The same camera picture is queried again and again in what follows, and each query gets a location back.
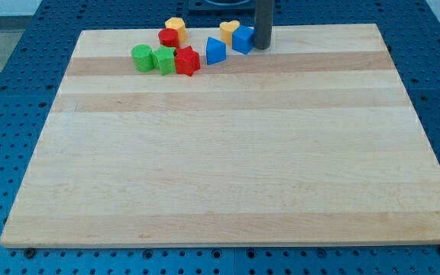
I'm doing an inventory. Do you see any blue triangle block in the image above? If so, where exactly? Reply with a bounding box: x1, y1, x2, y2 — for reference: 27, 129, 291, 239
206, 37, 227, 65

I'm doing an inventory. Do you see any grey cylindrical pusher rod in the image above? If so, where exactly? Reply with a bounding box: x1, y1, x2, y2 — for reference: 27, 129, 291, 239
254, 0, 274, 50

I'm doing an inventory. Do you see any red cylinder block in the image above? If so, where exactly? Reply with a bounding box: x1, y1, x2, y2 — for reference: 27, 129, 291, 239
158, 28, 180, 48

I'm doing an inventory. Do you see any green star block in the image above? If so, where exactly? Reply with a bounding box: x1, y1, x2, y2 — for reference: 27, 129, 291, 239
152, 45, 176, 75

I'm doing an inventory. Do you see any blue cube block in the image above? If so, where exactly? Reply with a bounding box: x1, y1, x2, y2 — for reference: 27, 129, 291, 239
232, 25, 254, 54

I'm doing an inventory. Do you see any red star block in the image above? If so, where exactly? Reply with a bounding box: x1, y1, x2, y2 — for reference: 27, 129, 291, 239
174, 46, 201, 76

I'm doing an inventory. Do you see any green cylinder block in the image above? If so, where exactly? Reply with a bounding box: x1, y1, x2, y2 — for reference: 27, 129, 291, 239
131, 44, 154, 73

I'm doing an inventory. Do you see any yellow heart block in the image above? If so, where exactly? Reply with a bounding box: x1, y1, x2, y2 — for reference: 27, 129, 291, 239
219, 20, 241, 46

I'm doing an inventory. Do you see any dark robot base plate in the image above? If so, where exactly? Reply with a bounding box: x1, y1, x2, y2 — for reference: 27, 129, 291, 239
187, 0, 256, 15

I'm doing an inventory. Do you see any light wooden board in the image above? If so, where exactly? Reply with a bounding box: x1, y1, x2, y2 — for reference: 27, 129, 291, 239
0, 24, 440, 248

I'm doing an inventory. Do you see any yellow hexagon block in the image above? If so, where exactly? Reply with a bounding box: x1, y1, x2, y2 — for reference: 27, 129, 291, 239
165, 17, 187, 43

